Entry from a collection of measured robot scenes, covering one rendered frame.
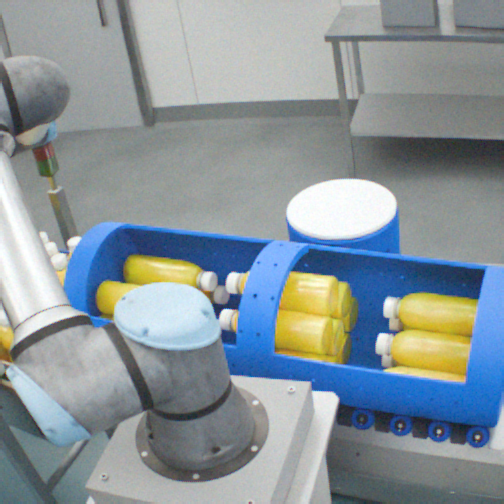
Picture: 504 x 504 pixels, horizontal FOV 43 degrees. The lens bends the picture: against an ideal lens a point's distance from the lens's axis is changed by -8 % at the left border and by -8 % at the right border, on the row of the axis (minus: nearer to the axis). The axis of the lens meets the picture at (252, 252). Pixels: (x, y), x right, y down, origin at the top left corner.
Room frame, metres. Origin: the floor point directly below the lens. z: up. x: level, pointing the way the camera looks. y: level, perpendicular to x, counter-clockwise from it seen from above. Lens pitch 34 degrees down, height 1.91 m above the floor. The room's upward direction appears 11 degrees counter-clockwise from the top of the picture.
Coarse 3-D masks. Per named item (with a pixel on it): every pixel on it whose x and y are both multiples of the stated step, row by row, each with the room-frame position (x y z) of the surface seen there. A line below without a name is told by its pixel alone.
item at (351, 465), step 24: (456, 432) 0.75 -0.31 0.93; (336, 456) 0.82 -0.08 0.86; (360, 456) 0.79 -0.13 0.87; (384, 456) 0.77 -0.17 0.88; (408, 456) 0.75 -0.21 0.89; (432, 456) 0.73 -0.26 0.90; (336, 480) 0.85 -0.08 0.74; (360, 480) 0.80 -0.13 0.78; (384, 480) 0.76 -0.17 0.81; (408, 480) 0.73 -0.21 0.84; (432, 480) 0.71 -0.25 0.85; (456, 480) 0.69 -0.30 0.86; (480, 480) 0.66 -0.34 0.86
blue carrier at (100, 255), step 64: (128, 256) 1.30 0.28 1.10; (192, 256) 1.25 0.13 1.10; (256, 256) 1.17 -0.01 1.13; (320, 256) 1.08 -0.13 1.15; (384, 256) 0.96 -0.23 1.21; (256, 320) 0.90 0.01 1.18; (384, 320) 1.01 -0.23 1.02; (320, 384) 0.81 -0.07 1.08; (384, 384) 0.75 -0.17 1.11; (448, 384) 0.70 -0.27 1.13
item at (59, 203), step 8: (48, 192) 1.74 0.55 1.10; (56, 192) 1.73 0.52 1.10; (64, 192) 1.75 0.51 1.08; (56, 200) 1.73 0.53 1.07; (64, 200) 1.75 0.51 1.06; (56, 208) 1.73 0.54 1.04; (64, 208) 1.74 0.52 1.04; (56, 216) 1.74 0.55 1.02; (64, 216) 1.73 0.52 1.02; (64, 224) 1.73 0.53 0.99; (72, 224) 1.75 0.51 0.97; (64, 232) 1.73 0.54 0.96; (72, 232) 1.74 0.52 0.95; (64, 240) 1.74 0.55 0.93
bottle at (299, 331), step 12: (288, 312) 0.94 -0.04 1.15; (300, 312) 0.94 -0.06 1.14; (228, 324) 0.98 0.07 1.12; (276, 324) 0.92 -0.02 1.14; (288, 324) 0.91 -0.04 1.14; (300, 324) 0.91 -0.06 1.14; (312, 324) 0.90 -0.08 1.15; (324, 324) 0.89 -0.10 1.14; (276, 336) 0.91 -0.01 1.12; (288, 336) 0.90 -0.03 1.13; (300, 336) 0.89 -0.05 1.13; (312, 336) 0.88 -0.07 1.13; (324, 336) 0.90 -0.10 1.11; (288, 348) 0.90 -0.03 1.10; (300, 348) 0.89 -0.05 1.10; (312, 348) 0.88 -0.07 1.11; (324, 348) 0.88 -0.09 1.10
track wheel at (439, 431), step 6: (438, 420) 0.75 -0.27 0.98; (432, 426) 0.75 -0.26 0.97; (438, 426) 0.74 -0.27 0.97; (444, 426) 0.74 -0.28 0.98; (450, 426) 0.73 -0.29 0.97; (432, 432) 0.74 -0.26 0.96; (438, 432) 0.73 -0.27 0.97; (444, 432) 0.73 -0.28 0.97; (450, 432) 0.73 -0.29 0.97; (432, 438) 0.73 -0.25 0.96; (438, 438) 0.73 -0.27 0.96; (444, 438) 0.72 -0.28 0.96
